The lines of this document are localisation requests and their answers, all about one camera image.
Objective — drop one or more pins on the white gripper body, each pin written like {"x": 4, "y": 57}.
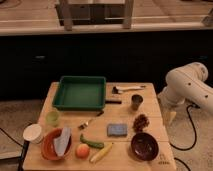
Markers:
{"x": 168, "y": 114}

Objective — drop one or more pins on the blue sponge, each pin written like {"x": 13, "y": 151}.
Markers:
{"x": 117, "y": 130}

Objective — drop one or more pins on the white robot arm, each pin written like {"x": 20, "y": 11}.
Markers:
{"x": 185, "y": 83}

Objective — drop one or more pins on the green plastic tray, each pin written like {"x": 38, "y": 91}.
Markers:
{"x": 80, "y": 93}

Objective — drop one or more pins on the brown dried cluster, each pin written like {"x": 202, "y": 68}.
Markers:
{"x": 140, "y": 122}

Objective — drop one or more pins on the dark metal cup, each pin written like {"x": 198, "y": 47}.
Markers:
{"x": 136, "y": 101}

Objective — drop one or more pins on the dark brown bowl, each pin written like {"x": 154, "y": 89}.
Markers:
{"x": 144, "y": 146}

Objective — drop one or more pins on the black marker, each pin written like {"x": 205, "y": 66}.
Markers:
{"x": 113, "y": 101}

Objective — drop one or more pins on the yellow corn cob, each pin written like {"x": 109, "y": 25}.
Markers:
{"x": 100, "y": 154}

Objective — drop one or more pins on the green pepper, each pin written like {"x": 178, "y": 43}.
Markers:
{"x": 93, "y": 144}

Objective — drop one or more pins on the orange round fruit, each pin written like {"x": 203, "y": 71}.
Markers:
{"x": 82, "y": 151}

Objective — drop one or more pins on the grey folded cloth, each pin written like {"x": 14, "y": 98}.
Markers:
{"x": 61, "y": 142}

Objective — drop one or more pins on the small green cup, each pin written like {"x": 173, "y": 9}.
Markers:
{"x": 52, "y": 118}

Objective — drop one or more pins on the orange bowl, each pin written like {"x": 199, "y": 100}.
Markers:
{"x": 47, "y": 147}

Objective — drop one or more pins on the white paper cup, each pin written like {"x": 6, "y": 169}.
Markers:
{"x": 33, "y": 133}

